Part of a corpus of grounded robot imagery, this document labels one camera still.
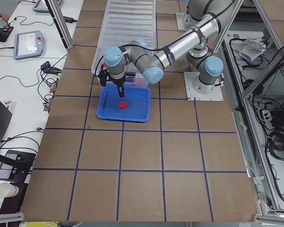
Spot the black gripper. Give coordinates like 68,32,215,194
110,76,126,97

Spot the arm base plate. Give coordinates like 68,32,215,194
184,72,224,101
176,13,193,31

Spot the aluminium frame post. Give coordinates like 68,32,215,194
45,0,73,50

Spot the clear plastic storage box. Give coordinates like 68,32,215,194
91,46,148,87

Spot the far blue teach pendant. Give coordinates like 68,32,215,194
32,0,65,13

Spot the black power adapter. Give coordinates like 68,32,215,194
63,16,77,23

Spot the near blue teach pendant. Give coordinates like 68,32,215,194
13,30,44,60

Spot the blue teach pendant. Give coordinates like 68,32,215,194
13,30,44,60
32,0,65,13

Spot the white paper cup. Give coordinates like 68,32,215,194
0,182,19,199

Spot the red block on tray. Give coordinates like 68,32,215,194
118,101,128,109

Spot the blue plastic tray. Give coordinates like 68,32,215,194
97,85,151,122

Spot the clear plastic box lid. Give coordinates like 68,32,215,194
98,0,156,49

